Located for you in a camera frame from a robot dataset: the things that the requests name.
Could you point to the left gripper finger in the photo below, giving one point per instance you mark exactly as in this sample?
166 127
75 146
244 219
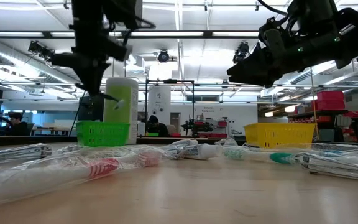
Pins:
85 79
99 77

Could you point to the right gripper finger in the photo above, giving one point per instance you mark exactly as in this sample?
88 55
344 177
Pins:
259 63
259 83

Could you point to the small black comb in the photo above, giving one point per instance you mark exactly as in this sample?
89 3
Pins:
120 104

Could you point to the green white toothbrush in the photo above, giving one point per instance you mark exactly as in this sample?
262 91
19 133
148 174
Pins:
283 158

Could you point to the red white toothbrush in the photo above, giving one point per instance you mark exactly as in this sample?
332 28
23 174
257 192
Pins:
101 168

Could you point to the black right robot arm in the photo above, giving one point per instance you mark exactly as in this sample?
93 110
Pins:
337 25

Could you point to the black background robot arm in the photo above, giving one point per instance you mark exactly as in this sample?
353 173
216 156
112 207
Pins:
194 127

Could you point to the black ceiling track light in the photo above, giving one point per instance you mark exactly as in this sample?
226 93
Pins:
242 48
163 56
39 49

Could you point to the black monitor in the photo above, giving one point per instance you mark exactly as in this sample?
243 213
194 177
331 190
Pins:
90 109

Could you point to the green white wipes canister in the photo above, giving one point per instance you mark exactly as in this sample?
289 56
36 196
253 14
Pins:
117 116

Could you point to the yellow plastic basket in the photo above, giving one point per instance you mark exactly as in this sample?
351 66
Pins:
280 135

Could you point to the green plastic basket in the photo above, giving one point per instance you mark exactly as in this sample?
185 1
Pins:
102 133

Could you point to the red storage bin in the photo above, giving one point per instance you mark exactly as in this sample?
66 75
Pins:
331 95
329 105

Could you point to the black storage shelf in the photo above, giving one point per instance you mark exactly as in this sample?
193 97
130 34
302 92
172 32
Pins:
319 112

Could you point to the person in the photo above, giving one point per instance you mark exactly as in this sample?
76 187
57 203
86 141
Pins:
17 126
155 127

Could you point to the long overhead light bar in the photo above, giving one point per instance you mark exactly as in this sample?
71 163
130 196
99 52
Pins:
11 34

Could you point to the black metal frame stand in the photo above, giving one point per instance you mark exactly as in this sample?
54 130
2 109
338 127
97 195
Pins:
169 81

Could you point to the black aluminium table frame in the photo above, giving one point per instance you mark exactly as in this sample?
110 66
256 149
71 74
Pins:
42 140

